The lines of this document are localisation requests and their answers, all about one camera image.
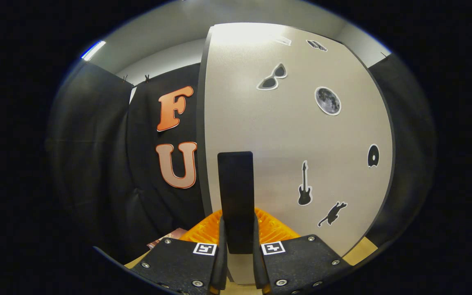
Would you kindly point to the brown cover book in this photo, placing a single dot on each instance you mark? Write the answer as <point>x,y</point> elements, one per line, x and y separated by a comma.
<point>170,235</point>

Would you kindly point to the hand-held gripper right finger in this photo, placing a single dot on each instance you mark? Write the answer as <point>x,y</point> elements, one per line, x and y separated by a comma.
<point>259,272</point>

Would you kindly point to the narrow ceiling light panel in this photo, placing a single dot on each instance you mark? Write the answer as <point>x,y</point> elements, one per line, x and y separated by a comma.
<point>93,50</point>

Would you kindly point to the dark grey shoe cabinet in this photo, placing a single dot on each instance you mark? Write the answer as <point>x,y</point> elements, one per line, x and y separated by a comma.
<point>200,123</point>

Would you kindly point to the beige shoe cabinet door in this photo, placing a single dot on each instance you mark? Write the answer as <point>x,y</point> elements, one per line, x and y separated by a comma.
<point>285,135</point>

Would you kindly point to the black backdrop cloth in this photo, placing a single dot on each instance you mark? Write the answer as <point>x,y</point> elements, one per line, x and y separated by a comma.
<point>96,164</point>

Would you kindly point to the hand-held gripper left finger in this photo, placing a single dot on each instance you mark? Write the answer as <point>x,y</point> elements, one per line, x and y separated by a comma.
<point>219,274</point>

